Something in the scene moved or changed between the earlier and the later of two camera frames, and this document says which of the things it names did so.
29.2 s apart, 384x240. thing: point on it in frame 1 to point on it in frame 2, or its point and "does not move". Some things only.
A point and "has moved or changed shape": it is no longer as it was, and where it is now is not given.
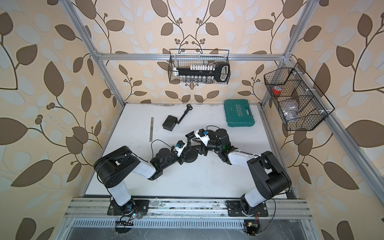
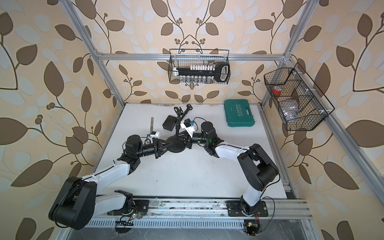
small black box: [170, 122] does not move
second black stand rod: [188, 107] does not move
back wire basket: [199, 66] does not move
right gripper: [201, 150] to [188, 139]
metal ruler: [151, 128] does not move
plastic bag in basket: [290, 112] does not move
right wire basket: [301, 104] does not move
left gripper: [182, 156] to [158, 149]
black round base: [191, 156] has moved or changed shape
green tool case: [238, 113] does not move
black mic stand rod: [189, 135] has moved or changed shape
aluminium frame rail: [100, 209] does not move
